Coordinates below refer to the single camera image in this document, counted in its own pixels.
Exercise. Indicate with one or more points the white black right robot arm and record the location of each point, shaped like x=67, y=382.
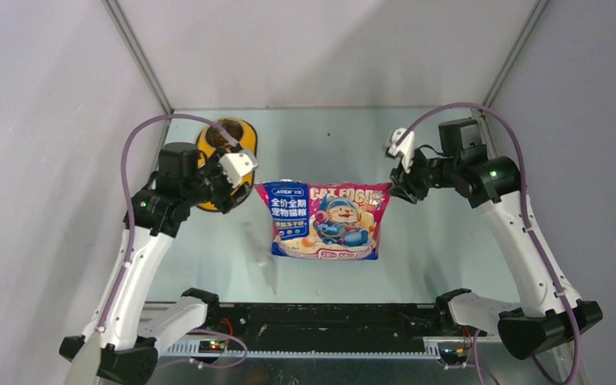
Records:
x=526, y=255

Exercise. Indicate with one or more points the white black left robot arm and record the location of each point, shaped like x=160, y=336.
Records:
x=132, y=276

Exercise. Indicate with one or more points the clear plastic scoop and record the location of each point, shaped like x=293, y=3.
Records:
x=259, y=254

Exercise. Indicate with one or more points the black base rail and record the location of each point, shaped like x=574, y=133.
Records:
x=389, y=328

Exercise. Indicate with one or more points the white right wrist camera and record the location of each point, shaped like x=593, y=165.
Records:
x=401, y=146

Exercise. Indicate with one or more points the pink blue pet food bag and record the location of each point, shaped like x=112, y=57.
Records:
x=325, y=222

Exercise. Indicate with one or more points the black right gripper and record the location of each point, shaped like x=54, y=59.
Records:
x=405, y=184

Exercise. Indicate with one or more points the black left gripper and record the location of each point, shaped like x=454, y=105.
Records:
x=226, y=200

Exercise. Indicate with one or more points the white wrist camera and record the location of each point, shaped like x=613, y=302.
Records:
x=237, y=165
x=401, y=146

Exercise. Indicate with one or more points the aluminium frame rail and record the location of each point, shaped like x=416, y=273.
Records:
x=341, y=329

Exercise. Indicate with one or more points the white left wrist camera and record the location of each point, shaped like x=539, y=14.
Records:
x=237, y=165

